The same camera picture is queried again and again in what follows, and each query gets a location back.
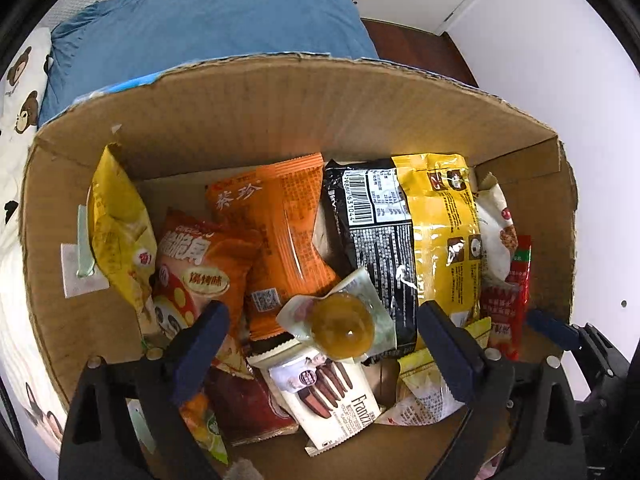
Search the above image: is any large yellow snack packet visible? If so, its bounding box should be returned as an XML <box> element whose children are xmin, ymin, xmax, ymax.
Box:
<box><xmin>391</xmin><ymin>152</ymin><xmax>483</xmax><ymax>328</ymax></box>

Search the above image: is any orange snack packet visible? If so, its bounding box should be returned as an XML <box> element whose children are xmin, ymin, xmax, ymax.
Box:
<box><xmin>205</xmin><ymin>152</ymin><xmax>343</xmax><ymax>343</ymax></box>

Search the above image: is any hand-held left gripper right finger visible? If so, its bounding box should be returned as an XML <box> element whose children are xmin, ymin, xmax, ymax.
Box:
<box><xmin>416</xmin><ymin>300</ymin><xmax>586</xmax><ymax>480</ymax></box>

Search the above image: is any dark red snack packet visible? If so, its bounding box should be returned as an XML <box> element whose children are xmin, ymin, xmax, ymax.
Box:
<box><xmin>205</xmin><ymin>360</ymin><xmax>301</xmax><ymax>447</ymax></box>

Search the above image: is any brown cardboard box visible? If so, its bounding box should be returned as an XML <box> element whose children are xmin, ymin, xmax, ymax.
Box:
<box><xmin>20</xmin><ymin>52</ymin><xmax>578</xmax><ymax>480</ymax></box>

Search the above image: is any jelly cup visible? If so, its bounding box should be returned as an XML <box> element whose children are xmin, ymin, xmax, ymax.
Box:
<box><xmin>276</xmin><ymin>267</ymin><xmax>398</xmax><ymax>361</ymax></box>

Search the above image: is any blue pillow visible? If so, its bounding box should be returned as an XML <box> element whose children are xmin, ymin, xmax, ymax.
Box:
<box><xmin>37</xmin><ymin>0</ymin><xmax>381</xmax><ymax>126</ymax></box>

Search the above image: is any black snack packet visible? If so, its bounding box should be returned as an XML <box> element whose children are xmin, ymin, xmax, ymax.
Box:
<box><xmin>320</xmin><ymin>158</ymin><xmax>418</xmax><ymax>361</ymax></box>

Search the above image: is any cream white snack packet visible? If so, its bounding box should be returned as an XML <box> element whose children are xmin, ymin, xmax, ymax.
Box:
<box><xmin>472</xmin><ymin>172</ymin><xmax>521</xmax><ymax>286</ymax></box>

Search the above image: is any white chocolate wafer packet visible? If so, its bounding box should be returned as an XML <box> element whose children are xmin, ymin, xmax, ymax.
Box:
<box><xmin>247</xmin><ymin>347</ymin><xmax>383</xmax><ymax>456</ymax></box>

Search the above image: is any yellow and white packet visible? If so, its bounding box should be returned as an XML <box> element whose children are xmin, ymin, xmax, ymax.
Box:
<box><xmin>372</xmin><ymin>317</ymin><xmax>493</xmax><ymax>426</ymax></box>

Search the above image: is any white bear print pillow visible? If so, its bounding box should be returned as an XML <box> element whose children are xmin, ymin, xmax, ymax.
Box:
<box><xmin>0</xmin><ymin>27</ymin><xmax>53</xmax><ymax>281</ymax></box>

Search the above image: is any red green sauce packet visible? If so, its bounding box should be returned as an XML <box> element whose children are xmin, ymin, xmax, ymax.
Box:
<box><xmin>482</xmin><ymin>234</ymin><xmax>533</xmax><ymax>361</ymax></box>

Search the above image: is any pale yellow chip bag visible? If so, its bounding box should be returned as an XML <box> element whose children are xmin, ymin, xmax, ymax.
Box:
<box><xmin>87</xmin><ymin>144</ymin><xmax>158</xmax><ymax>341</ymax></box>

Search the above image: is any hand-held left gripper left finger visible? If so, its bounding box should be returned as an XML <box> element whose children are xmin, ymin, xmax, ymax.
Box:
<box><xmin>59</xmin><ymin>300</ymin><xmax>231</xmax><ymax>480</ymax></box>

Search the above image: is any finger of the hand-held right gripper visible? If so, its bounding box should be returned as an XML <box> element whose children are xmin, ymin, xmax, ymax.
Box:
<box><xmin>526</xmin><ymin>309</ymin><xmax>582</xmax><ymax>352</ymax></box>

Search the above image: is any orange red chip bag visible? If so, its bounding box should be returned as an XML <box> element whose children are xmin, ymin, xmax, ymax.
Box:
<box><xmin>142</xmin><ymin>208</ymin><xmax>266</xmax><ymax>466</ymax></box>

